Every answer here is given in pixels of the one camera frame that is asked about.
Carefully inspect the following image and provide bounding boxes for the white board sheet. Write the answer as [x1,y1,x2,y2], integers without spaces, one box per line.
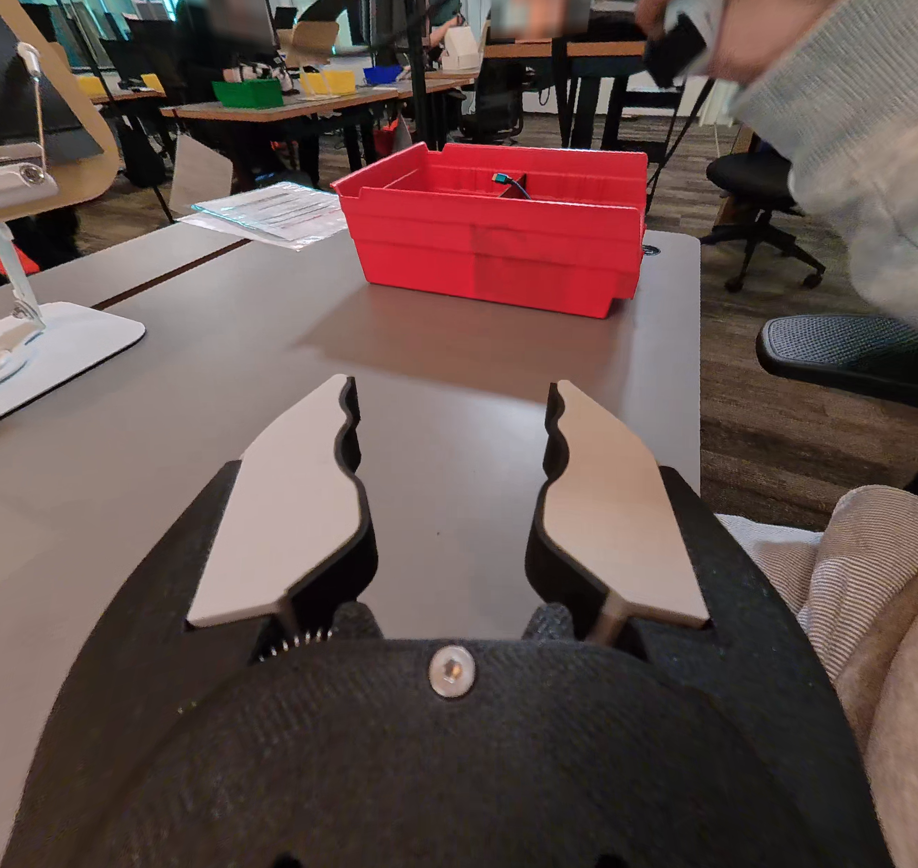
[171,135,235,218]

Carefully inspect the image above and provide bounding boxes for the yellow plastic bin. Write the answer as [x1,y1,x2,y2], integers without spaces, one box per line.
[298,69,357,98]

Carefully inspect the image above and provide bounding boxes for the curved wooden panel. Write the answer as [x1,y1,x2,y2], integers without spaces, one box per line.
[0,0,120,210]

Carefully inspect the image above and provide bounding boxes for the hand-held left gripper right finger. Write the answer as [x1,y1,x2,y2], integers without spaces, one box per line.
[525,379,712,644]

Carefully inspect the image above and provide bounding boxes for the person's right forearm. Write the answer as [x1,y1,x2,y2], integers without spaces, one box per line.
[730,0,918,327]

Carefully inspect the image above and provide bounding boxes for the grey desk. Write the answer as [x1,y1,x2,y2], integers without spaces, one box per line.
[0,221,704,868]

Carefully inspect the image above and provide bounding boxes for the green plastic bin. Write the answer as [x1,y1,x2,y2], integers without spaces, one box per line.
[211,77,285,110]

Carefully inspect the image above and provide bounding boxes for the person's right hand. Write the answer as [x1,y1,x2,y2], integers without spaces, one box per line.
[634,0,888,87]

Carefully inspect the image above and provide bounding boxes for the white box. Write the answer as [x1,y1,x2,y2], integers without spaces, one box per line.
[437,26,484,73]

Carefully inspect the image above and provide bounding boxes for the papers in clear sleeve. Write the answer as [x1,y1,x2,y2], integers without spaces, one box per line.
[174,179,347,253]

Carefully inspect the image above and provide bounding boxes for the wooden table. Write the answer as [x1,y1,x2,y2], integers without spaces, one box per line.
[160,85,400,189]
[482,38,648,149]

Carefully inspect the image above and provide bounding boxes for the black mesh office chair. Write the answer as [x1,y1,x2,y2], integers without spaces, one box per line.
[755,313,918,407]

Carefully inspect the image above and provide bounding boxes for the cardboard box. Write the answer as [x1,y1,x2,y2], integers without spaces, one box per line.
[274,20,343,70]

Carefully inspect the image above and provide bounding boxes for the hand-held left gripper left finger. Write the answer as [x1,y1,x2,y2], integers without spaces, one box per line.
[185,373,379,634]

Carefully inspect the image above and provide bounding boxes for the red plastic bin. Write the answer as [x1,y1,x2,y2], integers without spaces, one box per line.
[330,141,650,321]

